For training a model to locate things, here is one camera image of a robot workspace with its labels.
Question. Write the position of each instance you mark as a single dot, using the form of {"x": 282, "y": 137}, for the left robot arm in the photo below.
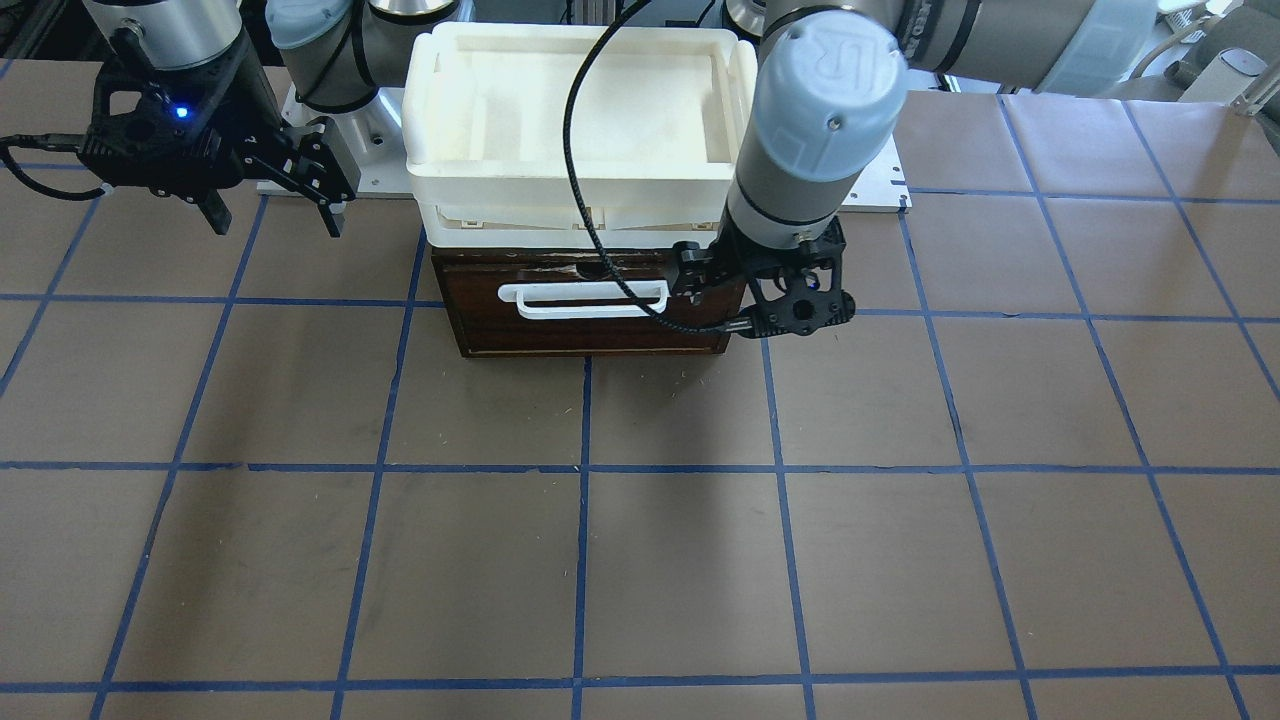
{"x": 831, "y": 84}

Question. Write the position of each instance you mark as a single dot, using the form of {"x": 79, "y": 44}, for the wooden drawer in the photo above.
{"x": 486, "y": 327}

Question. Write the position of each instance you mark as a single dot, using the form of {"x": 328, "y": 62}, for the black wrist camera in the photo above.
{"x": 798, "y": 301}
{"x": 168, "y": 133}

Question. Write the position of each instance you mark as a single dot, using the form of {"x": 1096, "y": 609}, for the white drawer handle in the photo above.
{"x": 563, "y": 301}

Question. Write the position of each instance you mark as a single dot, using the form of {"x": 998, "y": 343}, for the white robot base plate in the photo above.
{"x": 371, "y": 139}

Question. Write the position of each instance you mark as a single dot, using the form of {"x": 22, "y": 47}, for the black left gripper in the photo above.
{"x": 703, "y": 269}

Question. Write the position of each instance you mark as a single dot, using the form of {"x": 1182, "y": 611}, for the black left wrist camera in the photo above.
{"x": 798, "y": 301}

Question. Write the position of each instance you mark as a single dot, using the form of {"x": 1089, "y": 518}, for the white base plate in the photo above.
{"x": 882, "y": 186}

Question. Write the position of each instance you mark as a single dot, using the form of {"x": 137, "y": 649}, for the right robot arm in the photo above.
{"x": 339, "y": 53}

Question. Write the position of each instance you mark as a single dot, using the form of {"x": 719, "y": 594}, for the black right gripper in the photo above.
{"x": 243, "y": 112}

